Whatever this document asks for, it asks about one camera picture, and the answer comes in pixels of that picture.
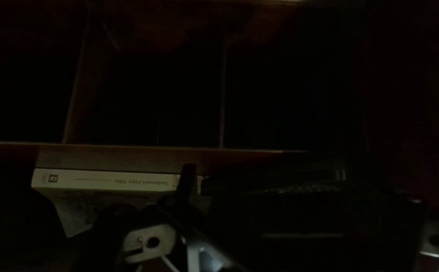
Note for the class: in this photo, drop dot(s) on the dark wooden secretary dresser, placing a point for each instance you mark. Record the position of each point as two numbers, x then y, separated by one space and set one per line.
7 151

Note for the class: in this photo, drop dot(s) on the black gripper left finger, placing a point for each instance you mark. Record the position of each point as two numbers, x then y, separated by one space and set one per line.
187 181

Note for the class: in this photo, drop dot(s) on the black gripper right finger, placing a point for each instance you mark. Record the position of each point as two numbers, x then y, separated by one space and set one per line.
405 236

